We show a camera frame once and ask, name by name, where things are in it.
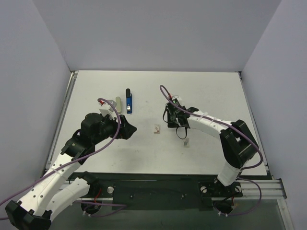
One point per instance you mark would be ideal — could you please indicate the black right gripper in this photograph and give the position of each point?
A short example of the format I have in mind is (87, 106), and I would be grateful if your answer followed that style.
(172, 122)

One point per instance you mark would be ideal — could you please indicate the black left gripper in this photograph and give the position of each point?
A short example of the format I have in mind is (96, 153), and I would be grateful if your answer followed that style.
(122, 128)

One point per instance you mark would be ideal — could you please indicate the white staple box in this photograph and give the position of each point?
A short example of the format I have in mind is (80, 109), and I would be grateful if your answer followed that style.
(157, 129)

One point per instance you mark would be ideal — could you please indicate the beige white stapler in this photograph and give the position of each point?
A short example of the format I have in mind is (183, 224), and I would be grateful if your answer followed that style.
(118, 106)

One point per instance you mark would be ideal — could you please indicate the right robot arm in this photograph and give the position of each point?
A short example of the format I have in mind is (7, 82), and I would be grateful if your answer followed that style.
(238, 143)

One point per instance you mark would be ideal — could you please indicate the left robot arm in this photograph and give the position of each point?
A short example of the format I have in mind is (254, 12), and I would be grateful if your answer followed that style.
(45, 201)

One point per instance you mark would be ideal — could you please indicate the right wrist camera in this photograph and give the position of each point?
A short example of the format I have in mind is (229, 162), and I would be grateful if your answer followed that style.
(176, 99)

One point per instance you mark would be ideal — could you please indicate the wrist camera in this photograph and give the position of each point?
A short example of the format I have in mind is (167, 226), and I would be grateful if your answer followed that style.
(176, 99)
(106, 109)

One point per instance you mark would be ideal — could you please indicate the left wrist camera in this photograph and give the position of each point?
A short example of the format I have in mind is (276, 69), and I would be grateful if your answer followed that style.
(106, 109)

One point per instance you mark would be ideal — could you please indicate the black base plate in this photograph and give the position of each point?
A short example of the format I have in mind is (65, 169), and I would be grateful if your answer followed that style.
(133, 191)

